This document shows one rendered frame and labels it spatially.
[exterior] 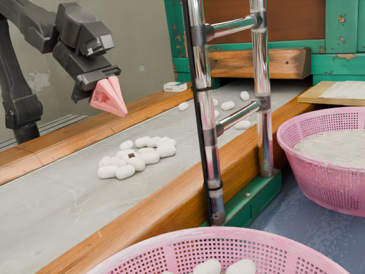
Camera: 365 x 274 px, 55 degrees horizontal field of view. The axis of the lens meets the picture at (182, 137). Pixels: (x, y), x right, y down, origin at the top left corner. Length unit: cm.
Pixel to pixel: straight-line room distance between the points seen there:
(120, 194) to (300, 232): 27
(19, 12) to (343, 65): 73
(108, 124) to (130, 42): 154
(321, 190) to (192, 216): 21
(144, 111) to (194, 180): 43
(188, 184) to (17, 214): 26
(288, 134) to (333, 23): 34
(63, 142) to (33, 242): 32
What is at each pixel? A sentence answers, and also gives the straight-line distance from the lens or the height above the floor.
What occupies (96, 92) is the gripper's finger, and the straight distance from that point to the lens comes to 71.
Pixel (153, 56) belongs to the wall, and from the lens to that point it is 223.
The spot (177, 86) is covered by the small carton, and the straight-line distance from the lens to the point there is 101.
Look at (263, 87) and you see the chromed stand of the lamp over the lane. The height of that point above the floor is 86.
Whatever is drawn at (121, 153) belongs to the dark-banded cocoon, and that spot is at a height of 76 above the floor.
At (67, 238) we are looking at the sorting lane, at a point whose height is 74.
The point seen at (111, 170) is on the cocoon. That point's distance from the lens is 60.
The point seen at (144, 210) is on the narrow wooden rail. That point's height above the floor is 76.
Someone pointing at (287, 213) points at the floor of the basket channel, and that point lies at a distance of 58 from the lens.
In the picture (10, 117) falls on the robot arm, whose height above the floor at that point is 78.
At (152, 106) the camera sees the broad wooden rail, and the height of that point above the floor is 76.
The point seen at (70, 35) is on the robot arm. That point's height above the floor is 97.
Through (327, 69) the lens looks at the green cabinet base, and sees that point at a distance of 94.
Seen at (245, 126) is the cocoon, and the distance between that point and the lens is 73.
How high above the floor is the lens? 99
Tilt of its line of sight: 20 degrees down
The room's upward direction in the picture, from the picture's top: 8 degrees counter-clockwise
